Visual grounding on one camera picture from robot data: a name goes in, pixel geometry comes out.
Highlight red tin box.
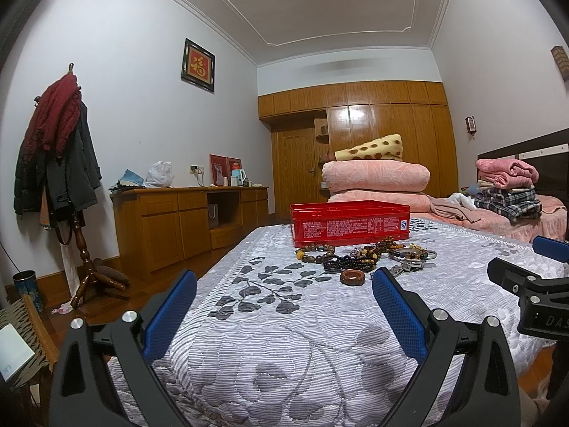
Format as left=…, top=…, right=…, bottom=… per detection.
left=290, top=201, right=410, bottom=247

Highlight blue cloth on sideboard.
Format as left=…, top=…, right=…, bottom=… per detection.
left=109, top=169, right=145, bottom=193

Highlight large brown bead bracelet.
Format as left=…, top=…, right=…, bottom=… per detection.
left=295, top=242, right=336, bottom=264

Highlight amber bead bracelet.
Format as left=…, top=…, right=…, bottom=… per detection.
left=361, top=235, right=405, bottom=259

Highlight framed red calligraphy picture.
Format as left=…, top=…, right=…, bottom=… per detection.
left=180, top=39, right=215, bottom=93

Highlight pink folded quilt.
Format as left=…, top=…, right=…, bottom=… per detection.
left=322, top=160, right=431, bottom=193
left=328, top=190, right=431, bottom=213

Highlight wall thermostat panel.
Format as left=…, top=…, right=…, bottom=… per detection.
left=465, top=116, right=477, bottom=135

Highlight light blue kettle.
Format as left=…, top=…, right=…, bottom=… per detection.
left=230, top=162, right=247, bottom=187

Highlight wooden wardrobe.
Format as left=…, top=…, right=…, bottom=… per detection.
left=259, top=80, right=459, bottom=221

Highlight lower pink folded quilt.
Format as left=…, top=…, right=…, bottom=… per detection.
left=328, top=190, right=431, bottom=213

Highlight wooden sideboard cabinet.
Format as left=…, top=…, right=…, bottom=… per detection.
left=111, top=186, right=269, bottom=281

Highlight white plastic bag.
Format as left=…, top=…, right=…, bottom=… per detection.
left=144, top=161, right=175, bottom=188

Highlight brown wooden bangle ring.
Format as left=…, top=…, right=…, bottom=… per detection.
left=338, top=268, right=367, bottom=286

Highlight black bead necklace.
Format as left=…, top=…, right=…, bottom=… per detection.
left=322, top=253, right=378, bottom=274

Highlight red knitted garment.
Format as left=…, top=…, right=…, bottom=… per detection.
left=22, top=70, right=82, bottom=162

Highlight pink folded sweater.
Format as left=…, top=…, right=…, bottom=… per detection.
left=475, top=158, right=539, bottom=189

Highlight beige crumpled cloth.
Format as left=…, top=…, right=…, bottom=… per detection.
left=429, top=193, right=481, bottom=224

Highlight yellow spotted pillow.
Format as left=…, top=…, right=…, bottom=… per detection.
left=334, top=134, right=403, bottom=161

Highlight red picture frames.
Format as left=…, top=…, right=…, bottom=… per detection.
left=209, top=154, right=242, bottom=186

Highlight dark wooden headboard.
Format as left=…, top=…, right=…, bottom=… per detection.
left=477, top=128, right=569, bottom=205

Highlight plaid folded clothes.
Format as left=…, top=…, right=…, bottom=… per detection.
left=474, top=187, right=542, bottom=224

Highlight wooden coat stand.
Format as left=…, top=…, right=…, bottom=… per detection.
left=65, top=62, right=132, bottom=310

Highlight multicolour bead bracelet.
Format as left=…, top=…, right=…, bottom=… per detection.
left=390, top=243, right=430, bottom=262

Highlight dark hanging jacket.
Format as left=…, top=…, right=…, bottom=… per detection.
left=14, top=104, right=102, bottom=227

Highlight pink bed sheet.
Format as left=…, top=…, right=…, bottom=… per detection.
left=411, top=195, right=568, bottom=243

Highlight wicker chair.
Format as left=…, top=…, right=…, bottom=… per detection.
left=1, top=295, right=59, bottom=426

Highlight upper pink folded quilt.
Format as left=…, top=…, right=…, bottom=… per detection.
left=322, top=160, right=431, bottom=193

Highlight blue cylindrical bin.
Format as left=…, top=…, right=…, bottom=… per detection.
left=12, top=270, right=43, bottom=313

